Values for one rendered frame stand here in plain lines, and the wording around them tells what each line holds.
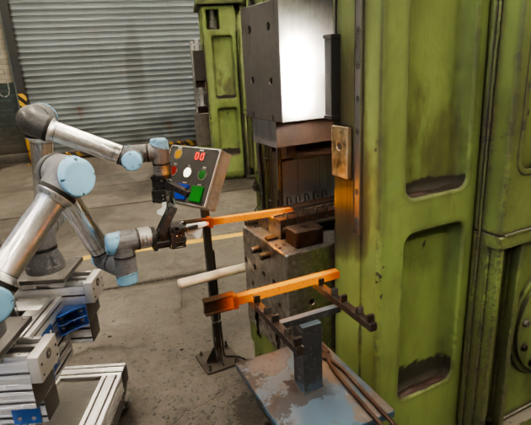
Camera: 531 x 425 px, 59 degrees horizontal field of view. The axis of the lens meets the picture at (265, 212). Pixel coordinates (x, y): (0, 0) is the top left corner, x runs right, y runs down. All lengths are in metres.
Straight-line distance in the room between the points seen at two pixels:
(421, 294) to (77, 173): 1.25
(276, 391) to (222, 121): 5.49
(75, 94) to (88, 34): 1.10
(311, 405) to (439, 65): 1.11
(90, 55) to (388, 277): 8.45
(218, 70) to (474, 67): 5.16
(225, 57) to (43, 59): 4.08
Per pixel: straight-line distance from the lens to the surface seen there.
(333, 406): 1.38
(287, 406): 1.38
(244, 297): 1.33
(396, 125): 1.49
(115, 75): 9.56
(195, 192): 2.18
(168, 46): 9.61
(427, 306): 1.90
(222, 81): 6.60
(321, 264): 1.76
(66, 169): 1.46
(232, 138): 6.68
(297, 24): 1.68
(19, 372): 1.65
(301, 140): 1.76
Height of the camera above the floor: 1.57
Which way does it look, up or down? 18 degrees down
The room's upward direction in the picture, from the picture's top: 3 degrees counter-clockwise
